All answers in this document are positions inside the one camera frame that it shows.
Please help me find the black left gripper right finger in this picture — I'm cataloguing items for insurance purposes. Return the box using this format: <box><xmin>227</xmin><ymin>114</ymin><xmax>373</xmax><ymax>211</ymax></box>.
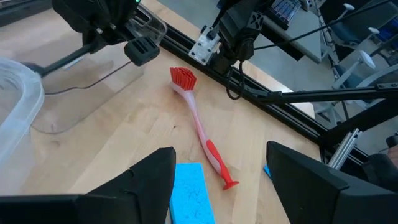
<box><xmin>266</xmin><ymin>141</ymin><xmax>398</xmax><ymax>224</ymax></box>

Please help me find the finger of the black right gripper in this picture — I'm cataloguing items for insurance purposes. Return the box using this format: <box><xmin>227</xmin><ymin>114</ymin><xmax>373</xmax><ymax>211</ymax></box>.
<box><xmin>21</xmin><ymin>43</ymin><xmax>100</xmax><ymax>77</ymax></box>

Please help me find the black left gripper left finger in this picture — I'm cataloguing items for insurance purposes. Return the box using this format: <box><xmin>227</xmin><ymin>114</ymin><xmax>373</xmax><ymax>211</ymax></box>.
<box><xmin>0</xmin><ymin>147</ymin><xmax>177</xmax><ymax>224</ymax></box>

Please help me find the red dish brush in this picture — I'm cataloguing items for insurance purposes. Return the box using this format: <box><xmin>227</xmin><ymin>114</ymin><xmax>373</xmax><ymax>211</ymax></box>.
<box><xmin>169</xmin><ymin>67</ymin><xmax>239</xmax><ymax>190</ymax></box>

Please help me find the person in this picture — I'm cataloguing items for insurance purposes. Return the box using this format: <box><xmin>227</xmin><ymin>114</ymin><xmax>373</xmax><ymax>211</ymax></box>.
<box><xmin>362</xmin><ymin>135</ymin><xmax>398</xmax><ymax>192</ymax></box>

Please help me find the silver aluminium extrusion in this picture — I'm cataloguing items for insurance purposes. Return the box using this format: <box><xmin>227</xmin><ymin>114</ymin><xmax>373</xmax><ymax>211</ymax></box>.
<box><xmin>327</xmin><ymin>128</ymin><xmax>364</xmax><ymax>171</ymax></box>

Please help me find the translucent plastic tub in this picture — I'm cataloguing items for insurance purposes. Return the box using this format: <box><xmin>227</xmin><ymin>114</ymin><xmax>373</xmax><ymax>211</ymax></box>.
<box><xmin>0</xmin><ymin>57</ymin><xmax>46</xmax><ymax>187</ymax></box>

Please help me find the white framed office chair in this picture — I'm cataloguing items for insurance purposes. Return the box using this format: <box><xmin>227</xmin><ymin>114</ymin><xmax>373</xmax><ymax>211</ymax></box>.
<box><xmin>331</xmin><ymin>49</ymin><xmax>398</xmax><ymax>91</ymax></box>
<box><xmin>329</xmin><ymin>1</ymin><xmax>382</xmax><ymax>47</ymax></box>

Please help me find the grey desk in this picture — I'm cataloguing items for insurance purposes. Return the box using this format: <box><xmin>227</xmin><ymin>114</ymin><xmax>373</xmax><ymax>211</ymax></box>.
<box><xmin>262</xmin><ymin>0</ymin><xmax>323</xmax><ymax>65</ymax></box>

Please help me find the black keyboard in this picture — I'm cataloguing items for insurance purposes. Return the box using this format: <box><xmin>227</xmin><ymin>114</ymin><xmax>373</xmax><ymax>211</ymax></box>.
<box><xmin>269</xmin><ymin>0</ymin><xmax>302</xmax><ymax>23</ymax></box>

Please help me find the clear acrylic handled bin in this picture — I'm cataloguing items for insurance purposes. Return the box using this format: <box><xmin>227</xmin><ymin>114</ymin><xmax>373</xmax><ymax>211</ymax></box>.
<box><xmin>30</xmin><ymin>4</ymin><xmax>169</xmax><ymax>135</ymax></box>

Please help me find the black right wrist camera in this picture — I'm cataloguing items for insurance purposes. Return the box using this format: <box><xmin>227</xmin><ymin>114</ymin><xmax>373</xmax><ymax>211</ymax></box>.
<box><xmin>123</xmin><ymin>36</ymin><xmax>161</xmax><ymax>67</ymax></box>

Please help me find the black right arm base cable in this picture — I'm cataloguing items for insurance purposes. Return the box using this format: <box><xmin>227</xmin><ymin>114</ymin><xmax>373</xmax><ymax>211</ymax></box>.
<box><xmin>225</xmin><ymin>60</ymin><xmax>247</xmax><ymax>101</ymax></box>

